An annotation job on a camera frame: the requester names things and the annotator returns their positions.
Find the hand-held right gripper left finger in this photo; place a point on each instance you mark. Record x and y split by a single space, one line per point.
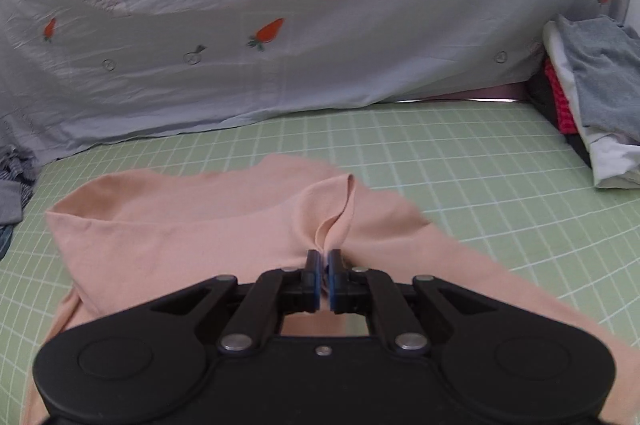
314 287

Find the black garment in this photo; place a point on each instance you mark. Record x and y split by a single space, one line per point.
542 97

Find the pile of folded clothes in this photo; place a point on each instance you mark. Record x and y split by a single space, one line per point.
615 155

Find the grey carrot print blanket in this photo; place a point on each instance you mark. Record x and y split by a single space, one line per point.
280 5

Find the pink shirt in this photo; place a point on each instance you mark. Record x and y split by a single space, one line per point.
200 225

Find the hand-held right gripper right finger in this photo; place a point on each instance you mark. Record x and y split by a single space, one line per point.
334 287

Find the green grid bed sheet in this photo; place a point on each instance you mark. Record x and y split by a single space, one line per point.
475 185

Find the red checked garment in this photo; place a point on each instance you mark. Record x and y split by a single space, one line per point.
557 102

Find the blue striped garment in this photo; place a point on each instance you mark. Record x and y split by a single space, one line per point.
12 185

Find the grey garment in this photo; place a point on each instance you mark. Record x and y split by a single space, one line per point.
597 70

